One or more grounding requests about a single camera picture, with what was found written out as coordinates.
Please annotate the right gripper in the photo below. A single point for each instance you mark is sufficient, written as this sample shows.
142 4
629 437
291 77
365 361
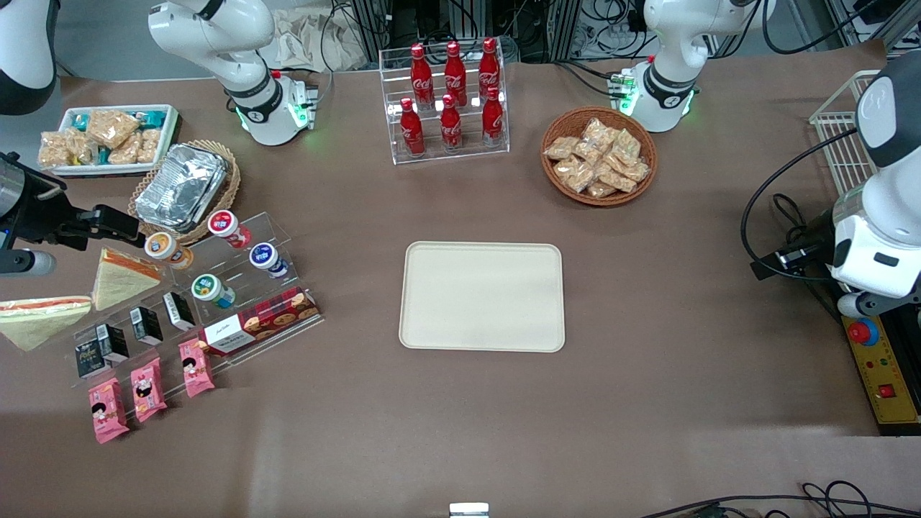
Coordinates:
37 214

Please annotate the blue lid yogurt cup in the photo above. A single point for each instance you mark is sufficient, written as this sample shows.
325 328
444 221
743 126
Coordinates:
265 255

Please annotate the teal snack packet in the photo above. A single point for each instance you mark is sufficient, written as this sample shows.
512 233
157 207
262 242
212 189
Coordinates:
80 120
152 117

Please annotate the red lid yogurt cup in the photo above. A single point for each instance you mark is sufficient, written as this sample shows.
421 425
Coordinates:
227 225

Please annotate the rice cracker pack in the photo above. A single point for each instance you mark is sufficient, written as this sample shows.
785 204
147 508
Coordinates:
150 145
80 147
111 127
52 151
126 151

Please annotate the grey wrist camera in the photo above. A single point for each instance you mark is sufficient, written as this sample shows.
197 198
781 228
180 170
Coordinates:
29 262
849 306

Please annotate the yellow emergency stop control box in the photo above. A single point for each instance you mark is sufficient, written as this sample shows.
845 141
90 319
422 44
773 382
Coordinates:
870 374

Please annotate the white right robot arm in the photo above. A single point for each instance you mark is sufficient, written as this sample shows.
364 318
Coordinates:
237 43

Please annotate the crumpled beige paper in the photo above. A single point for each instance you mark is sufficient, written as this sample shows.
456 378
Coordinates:
302 39

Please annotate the green lid yogurt cup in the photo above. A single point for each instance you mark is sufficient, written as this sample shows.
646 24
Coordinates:
207 288

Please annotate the clear wrapped snack pack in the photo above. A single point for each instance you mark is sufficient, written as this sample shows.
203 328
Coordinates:
638 171
561 147
626 144
588 153
601 190
573 175
597 132
617 178

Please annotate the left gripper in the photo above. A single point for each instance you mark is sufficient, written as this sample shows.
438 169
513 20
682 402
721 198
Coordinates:
817 232

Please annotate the pink snack packet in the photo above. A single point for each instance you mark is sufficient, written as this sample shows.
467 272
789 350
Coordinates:
108 410
149 390
196 368

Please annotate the triangle sandwich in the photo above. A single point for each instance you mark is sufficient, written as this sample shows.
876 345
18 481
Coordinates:
119 284
43 324

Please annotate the clear acrylic display stand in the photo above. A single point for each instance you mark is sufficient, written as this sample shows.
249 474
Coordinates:
288 327

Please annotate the clear acrylic cup riser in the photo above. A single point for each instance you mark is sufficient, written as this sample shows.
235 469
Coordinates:
237 270

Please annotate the clear acrylic bottle rack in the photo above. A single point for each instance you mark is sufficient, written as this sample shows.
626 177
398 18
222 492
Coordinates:
446 155

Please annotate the brown table cover sheet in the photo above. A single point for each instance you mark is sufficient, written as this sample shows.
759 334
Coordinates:
683 324

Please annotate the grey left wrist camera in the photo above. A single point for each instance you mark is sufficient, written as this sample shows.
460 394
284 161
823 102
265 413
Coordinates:
849 306

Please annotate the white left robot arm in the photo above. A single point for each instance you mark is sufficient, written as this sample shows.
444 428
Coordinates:
673 43

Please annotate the red plaid cookie box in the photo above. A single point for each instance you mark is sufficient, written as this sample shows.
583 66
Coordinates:
259 322

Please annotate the small black carton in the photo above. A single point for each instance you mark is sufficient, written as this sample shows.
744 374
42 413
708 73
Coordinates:
90 361
115 340
180 311
147 325

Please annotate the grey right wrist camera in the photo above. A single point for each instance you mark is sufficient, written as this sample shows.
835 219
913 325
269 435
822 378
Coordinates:
29 262

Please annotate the stacked foil containers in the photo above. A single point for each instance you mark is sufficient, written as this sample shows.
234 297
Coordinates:
180 187

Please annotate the beige plastic tray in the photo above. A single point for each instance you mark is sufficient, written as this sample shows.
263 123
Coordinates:
482 296

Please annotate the white rectangular bin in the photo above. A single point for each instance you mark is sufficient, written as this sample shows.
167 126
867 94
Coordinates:
169 133

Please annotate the light woven wicker basket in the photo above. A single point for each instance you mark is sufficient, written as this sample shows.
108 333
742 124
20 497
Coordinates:
230 180

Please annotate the round brown wicker basket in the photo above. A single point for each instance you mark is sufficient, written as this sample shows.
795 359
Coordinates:
554 187

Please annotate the grey metal frame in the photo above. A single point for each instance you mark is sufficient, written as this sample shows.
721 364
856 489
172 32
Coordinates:
885 18

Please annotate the red cola bottle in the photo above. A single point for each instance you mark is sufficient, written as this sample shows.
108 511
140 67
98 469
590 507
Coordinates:
421 79
489 68
493 119
451 124
411 129
455 72

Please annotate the orange lid yogurt cup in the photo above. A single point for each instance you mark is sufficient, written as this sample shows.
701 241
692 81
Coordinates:
162 247

